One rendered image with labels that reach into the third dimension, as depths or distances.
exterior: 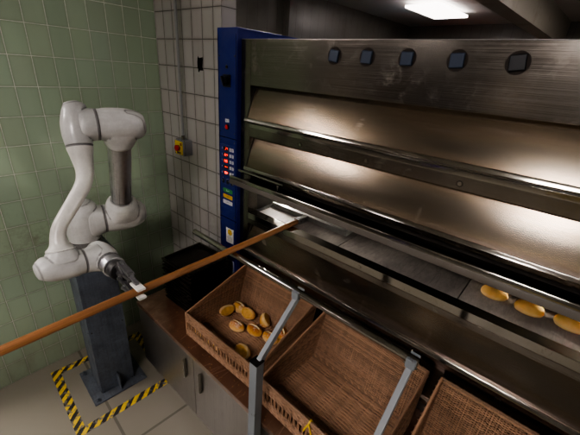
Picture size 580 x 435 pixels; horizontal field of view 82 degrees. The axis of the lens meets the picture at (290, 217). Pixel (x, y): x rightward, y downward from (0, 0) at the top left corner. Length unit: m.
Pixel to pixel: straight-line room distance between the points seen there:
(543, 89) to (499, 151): 0.20
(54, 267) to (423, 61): 1.54
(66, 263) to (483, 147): 1.57
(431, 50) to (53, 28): 1.88
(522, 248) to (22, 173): 2.39
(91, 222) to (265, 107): 1.08
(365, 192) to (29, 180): 1.85
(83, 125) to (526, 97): 1.58
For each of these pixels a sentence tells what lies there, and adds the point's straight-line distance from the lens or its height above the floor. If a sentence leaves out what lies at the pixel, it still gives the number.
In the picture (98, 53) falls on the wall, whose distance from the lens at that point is 2.42.
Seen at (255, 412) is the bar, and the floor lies 0.70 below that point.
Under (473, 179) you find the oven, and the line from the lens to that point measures 1.29.
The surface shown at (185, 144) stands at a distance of 2.30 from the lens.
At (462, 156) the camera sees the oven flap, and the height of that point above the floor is 1.75.
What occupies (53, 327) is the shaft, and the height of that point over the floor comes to 1.19.
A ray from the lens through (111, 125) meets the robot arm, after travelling 1.62.
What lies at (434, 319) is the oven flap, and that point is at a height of 1.06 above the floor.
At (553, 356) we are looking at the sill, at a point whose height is 1.16.
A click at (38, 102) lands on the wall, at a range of 2.33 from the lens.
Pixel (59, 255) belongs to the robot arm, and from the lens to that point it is 1.55.
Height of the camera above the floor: 1.97
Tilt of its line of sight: 24 degrees down
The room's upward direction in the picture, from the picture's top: 4 degrees clockwise
